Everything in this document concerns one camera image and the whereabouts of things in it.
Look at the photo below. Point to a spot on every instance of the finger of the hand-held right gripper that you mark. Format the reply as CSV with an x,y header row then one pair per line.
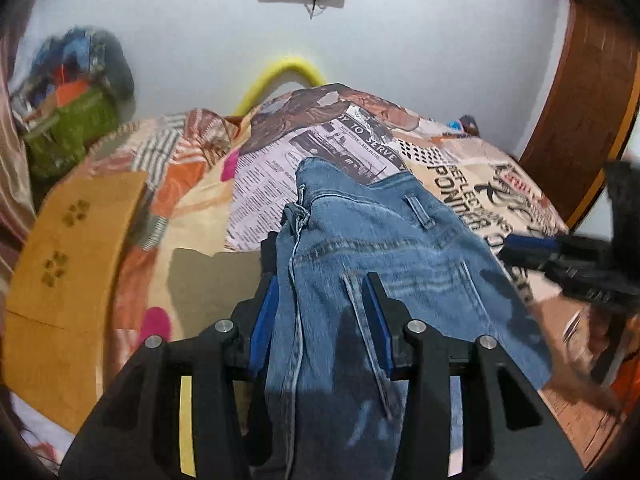
x,y
530,246

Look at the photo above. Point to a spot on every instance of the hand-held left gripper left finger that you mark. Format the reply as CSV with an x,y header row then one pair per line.
x,y
265,320

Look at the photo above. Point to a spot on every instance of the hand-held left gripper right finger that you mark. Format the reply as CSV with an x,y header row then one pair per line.
x,y
377,320

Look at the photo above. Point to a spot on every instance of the blue denim pants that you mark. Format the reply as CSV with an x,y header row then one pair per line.
x,y
360,240

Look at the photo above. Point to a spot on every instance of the olive folded cloth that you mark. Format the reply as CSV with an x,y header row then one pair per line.
x,y
215,290

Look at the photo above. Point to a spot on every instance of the colourful printed blanket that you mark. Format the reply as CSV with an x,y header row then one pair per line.
x,y
450,160

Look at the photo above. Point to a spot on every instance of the small dark blue item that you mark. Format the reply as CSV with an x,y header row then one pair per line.
x,y
465,124

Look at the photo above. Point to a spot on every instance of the brown wooden door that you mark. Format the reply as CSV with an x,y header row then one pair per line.
x,y
585,90

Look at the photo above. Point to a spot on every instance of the wooden lap desk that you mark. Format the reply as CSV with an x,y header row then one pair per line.
x,y
75,270

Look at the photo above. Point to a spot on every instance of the green patterned bag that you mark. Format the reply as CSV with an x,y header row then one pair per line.
x,y
75,125

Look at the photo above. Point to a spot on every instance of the pink striped curtain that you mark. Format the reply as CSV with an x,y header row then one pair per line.
x,y
12,185

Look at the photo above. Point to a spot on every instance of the orange box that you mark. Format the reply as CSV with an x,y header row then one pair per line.
x,y
67,92

